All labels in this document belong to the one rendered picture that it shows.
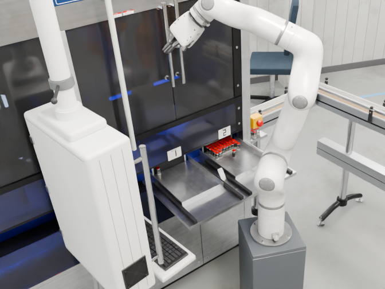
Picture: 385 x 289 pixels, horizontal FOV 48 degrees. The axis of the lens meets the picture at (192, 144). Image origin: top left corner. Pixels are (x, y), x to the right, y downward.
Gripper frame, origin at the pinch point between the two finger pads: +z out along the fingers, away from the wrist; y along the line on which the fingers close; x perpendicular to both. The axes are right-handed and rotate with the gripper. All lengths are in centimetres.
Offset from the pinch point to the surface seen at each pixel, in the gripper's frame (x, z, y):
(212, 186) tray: -63, 50, -44
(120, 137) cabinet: 23.8, 24.3, -21.9
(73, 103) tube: 26.1, 31.5, -1.2
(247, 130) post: -102, 29, -25
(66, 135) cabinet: 33, 36, -11
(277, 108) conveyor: -139, 17, -20
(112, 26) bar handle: -2.6, 15.7, 26.2
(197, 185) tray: -60, 56, -39
